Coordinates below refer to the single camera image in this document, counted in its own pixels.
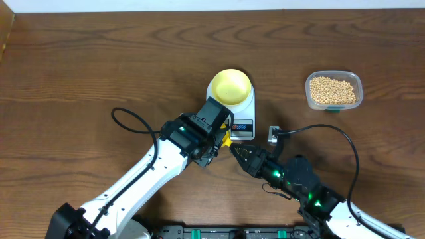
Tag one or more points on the pile of soybeans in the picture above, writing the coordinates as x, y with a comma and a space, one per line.
325, 90

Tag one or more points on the yellow plastic bowl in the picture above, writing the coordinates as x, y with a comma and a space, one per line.
231, 87

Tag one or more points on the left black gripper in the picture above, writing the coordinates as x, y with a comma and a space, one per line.
206, 159

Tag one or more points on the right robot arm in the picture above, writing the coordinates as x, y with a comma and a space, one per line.
321, 207

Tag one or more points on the clear plastic container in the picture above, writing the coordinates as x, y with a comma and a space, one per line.
350, 77

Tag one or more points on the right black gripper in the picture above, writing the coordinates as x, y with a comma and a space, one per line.
255, 162

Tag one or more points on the yellow measuring scoop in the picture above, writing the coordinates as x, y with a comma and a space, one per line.
226, 141

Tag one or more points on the white digital kitchen scale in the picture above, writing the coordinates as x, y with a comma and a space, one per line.
244, 121

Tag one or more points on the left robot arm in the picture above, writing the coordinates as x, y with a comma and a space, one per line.
188, 138

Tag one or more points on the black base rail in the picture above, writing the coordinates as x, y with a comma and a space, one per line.
208, 232

